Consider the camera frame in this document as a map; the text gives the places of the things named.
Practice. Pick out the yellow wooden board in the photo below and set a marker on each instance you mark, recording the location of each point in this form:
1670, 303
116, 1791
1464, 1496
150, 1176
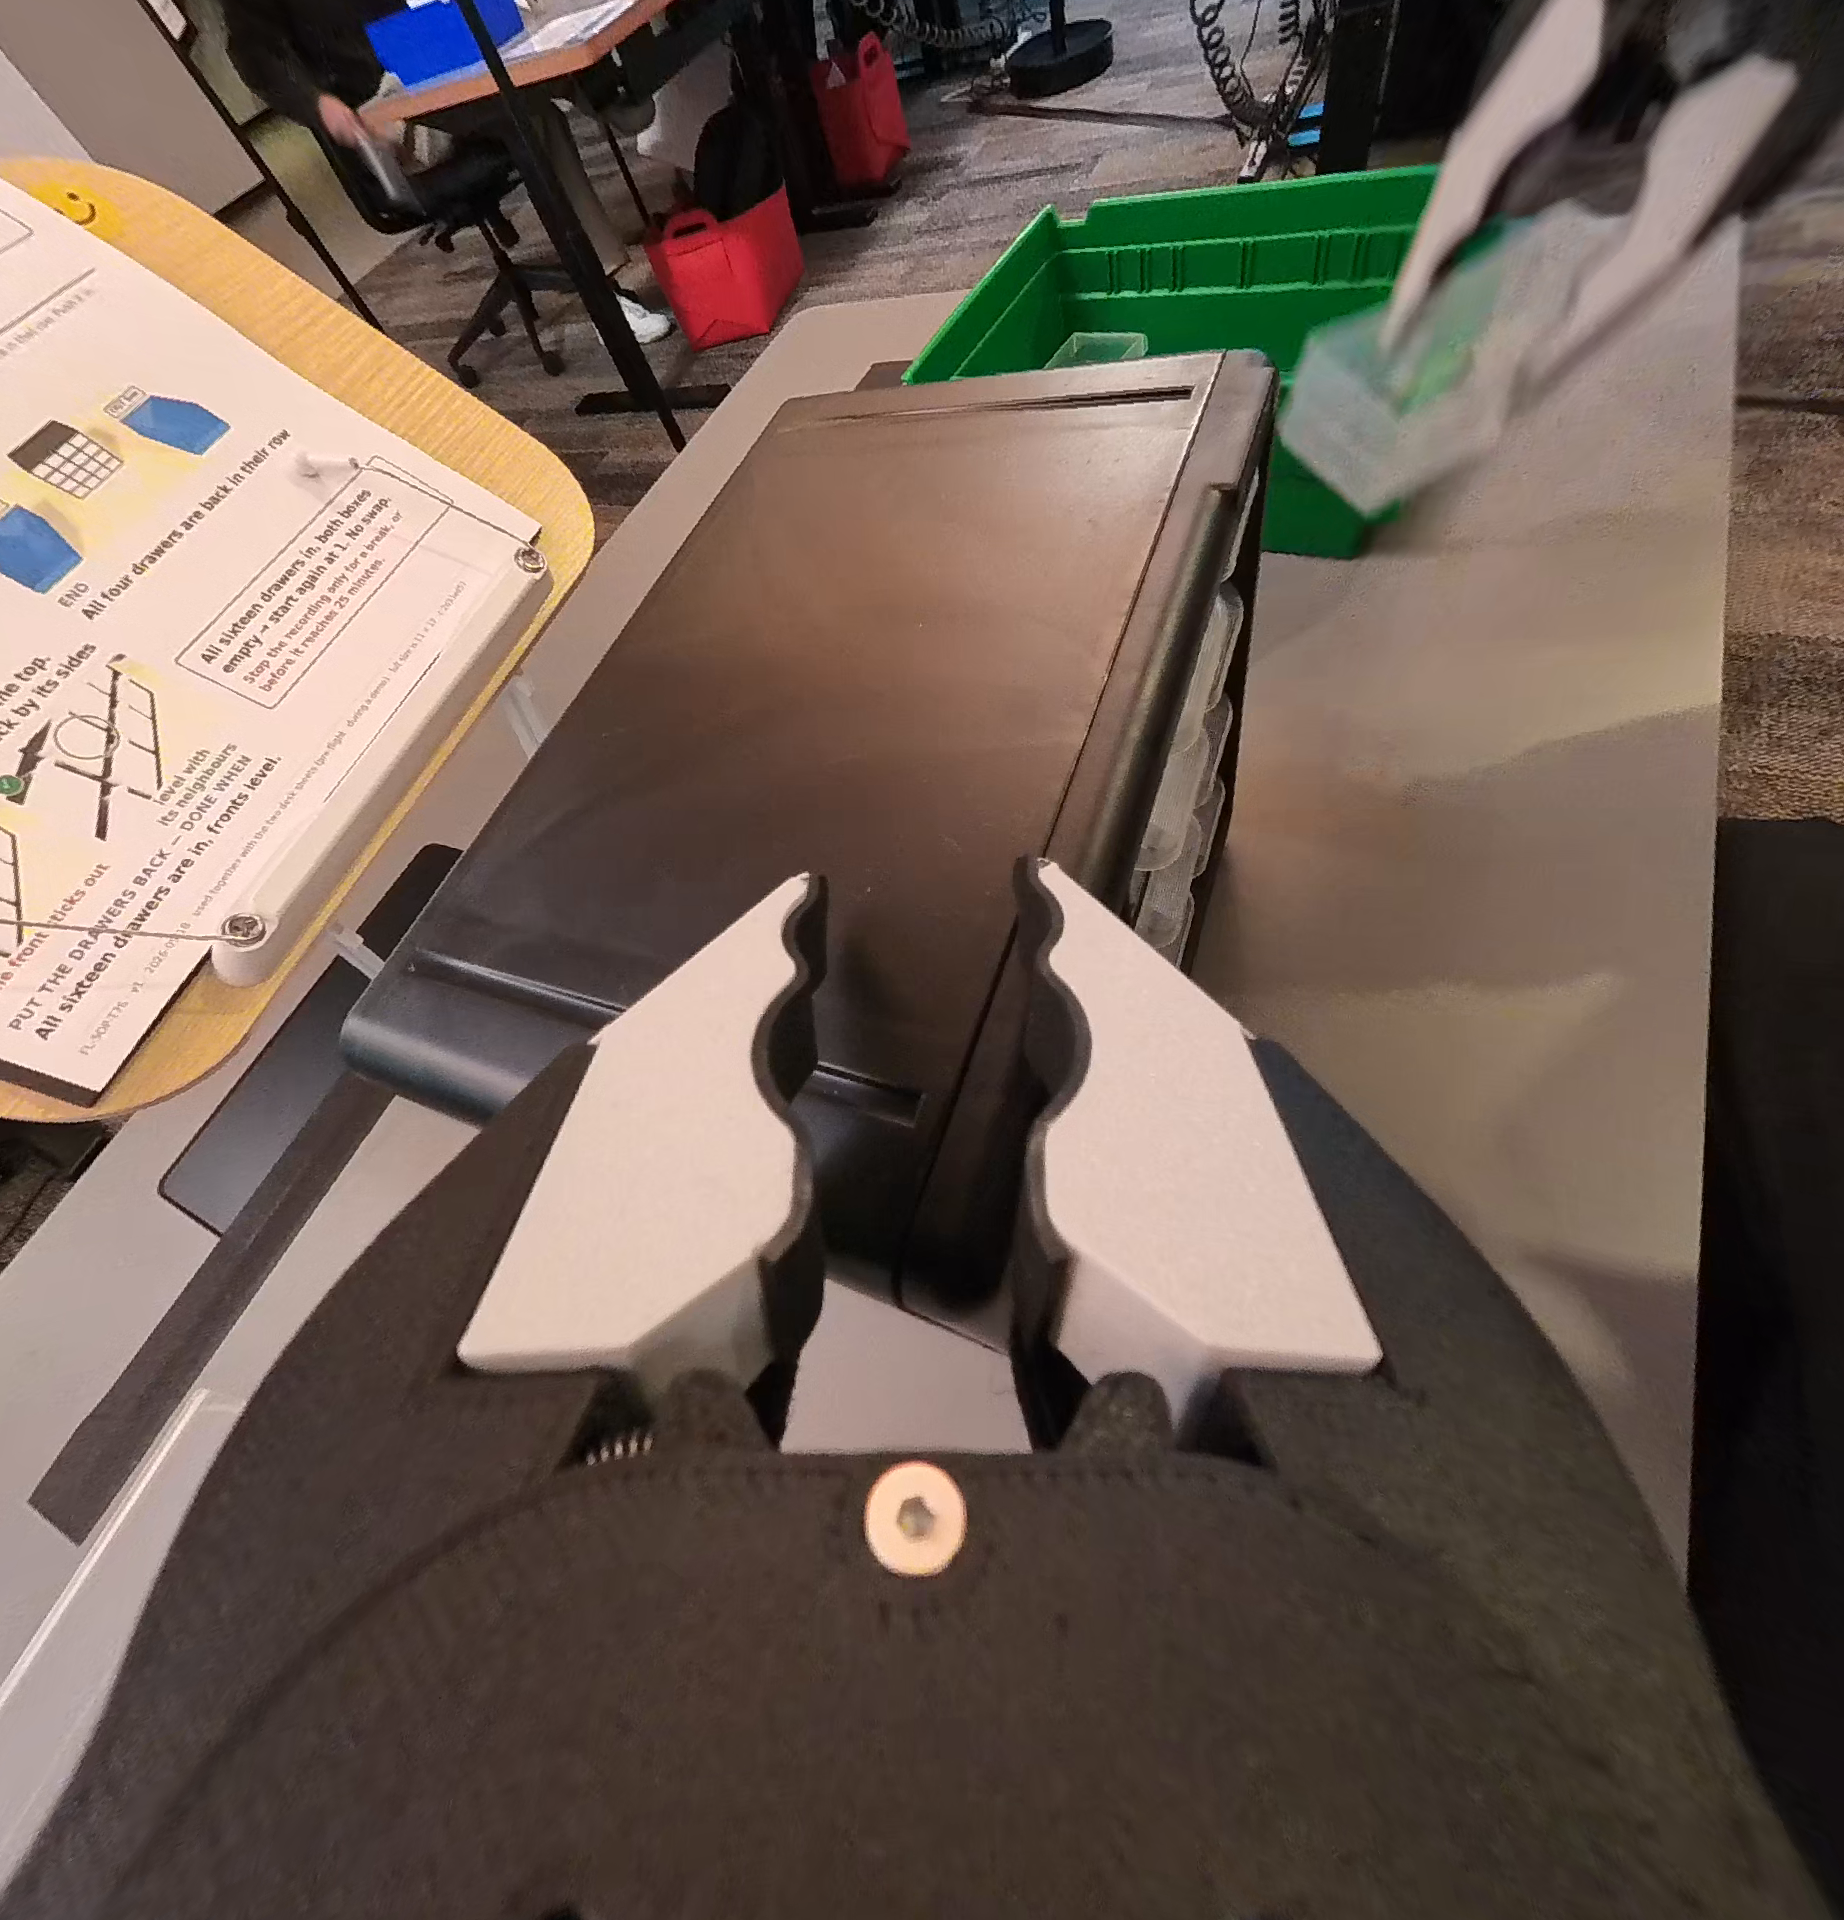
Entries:
413, 387

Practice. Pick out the wooden desk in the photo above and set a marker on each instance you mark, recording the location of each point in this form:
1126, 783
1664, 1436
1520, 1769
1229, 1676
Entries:
561, 61

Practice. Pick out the white drawer instruction sheet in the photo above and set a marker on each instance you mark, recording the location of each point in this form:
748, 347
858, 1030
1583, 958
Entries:
187, 570

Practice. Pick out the yellow smiley sticker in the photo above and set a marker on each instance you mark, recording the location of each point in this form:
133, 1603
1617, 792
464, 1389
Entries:
83, 207

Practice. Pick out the bank of clear drawers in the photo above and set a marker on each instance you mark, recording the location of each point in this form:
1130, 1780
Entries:
1200, 720

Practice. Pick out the black desk leg frame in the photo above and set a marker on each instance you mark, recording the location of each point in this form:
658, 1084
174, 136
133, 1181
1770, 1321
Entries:
561, 225

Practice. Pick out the black office chair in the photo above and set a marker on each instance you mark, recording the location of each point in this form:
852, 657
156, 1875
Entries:
458, 187

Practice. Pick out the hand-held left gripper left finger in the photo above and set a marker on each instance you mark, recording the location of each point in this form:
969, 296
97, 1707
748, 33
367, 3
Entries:
637, 1201

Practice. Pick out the white shoe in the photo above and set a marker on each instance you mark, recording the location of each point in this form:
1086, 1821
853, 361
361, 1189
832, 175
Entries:
649, 317

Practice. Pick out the green plastic bin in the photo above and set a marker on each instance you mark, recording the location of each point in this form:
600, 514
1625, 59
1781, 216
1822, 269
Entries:
1162, 285

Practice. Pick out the clear plastic drawer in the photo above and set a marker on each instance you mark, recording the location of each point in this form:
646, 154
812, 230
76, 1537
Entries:
1372, 435
1098, 351

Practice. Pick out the red bag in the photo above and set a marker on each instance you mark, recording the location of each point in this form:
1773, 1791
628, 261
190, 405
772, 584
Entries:
727, 277
861, 121

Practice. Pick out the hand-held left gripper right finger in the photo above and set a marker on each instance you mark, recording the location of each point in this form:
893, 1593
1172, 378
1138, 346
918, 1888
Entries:
1206, 1201

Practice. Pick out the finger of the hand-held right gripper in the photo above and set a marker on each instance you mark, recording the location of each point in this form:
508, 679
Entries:
1521, 75
1719, 151

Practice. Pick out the black round floor base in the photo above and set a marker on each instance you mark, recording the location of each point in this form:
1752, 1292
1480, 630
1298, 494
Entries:
1065, 61

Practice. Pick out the person's black clothing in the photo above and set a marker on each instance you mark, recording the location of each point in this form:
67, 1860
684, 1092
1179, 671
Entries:
1794, 1201

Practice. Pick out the white clamp bar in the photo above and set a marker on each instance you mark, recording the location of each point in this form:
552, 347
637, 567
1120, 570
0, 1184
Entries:
386, 753

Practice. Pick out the blue box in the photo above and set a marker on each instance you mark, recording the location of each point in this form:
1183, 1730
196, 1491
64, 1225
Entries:
443, 46

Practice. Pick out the black drawer cabinet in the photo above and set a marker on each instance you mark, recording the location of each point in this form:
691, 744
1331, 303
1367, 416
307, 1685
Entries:
892, 630

